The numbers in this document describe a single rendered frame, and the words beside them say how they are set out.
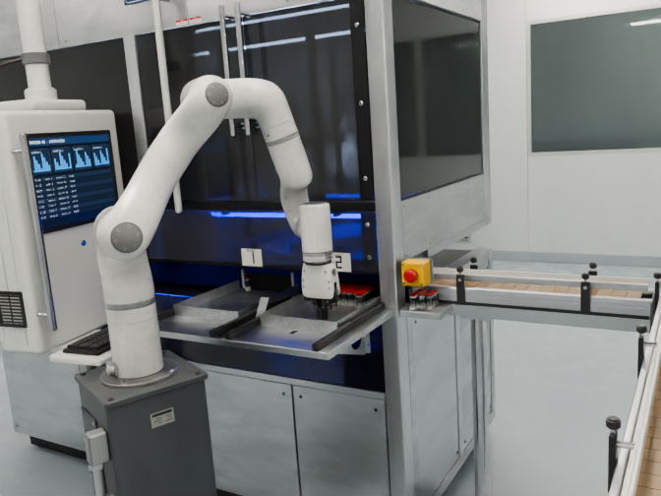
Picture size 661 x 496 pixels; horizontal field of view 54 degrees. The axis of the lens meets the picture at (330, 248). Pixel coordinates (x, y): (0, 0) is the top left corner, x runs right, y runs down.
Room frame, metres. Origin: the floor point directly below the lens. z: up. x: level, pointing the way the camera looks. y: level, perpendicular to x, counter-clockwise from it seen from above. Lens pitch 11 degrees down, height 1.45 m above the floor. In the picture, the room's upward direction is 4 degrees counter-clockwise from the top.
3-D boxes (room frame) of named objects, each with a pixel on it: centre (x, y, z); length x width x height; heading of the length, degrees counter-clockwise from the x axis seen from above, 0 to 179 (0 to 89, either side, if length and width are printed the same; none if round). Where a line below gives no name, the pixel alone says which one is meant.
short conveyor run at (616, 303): (1.88, -0.57, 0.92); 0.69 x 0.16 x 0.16; 60
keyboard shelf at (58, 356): (2.11, 0.76, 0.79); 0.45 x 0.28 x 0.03; 158
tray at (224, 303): (2.10, 0.32, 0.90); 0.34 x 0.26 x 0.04; 150
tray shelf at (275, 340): (1.95, 0.20, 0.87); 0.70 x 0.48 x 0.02; 60
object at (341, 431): (2.86, 0.45, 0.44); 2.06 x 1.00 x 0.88; 60
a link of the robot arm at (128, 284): (1.59, 0.51, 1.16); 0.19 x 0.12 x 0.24; 23
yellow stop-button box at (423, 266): (1.90, -0.25, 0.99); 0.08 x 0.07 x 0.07; 150
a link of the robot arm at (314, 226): (1.77, 0.04, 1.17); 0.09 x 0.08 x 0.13; 23
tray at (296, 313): (1.92, 0.02, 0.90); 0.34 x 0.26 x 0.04; 150
